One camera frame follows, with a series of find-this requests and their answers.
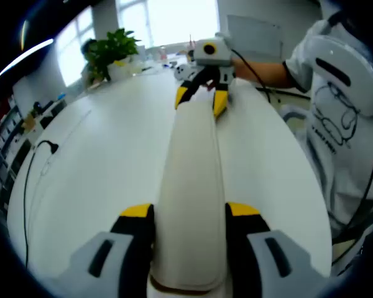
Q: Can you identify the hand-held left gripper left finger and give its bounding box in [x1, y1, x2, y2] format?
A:
[54, 203, 156, 298]

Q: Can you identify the person in white shirt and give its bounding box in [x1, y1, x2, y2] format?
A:
[284, 17, 373, 229]

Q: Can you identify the large bright window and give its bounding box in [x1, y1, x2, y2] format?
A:
[55, 0, 221, 88]

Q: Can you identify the white chest device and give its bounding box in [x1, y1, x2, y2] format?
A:
[310, 33, 373, 118]

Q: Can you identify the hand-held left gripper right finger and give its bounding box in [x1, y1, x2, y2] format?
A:
[225, 201, 332, 298]

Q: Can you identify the cream cutlery case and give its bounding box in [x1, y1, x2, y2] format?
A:
[147, 83, 228, 292]

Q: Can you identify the straight ceiling light strip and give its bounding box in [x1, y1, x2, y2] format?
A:
[0, 38, 55, 81]

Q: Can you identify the black chest device cable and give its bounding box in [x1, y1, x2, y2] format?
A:
[330, 101, 373, 268]

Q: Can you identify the white game controller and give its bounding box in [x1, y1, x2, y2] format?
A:
[173, 63, 198, 80]

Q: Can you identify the potted green plant white pot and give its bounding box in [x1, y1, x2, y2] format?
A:
[86, 27, 141, 84]

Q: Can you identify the black cable with plug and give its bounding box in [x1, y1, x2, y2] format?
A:
[22, 140, 60, 269]

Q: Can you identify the storage shelf with white bins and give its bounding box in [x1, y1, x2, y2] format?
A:
[0, 93, 35, 219]

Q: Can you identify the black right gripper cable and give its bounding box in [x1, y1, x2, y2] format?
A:
[231, 48, 273, 104]

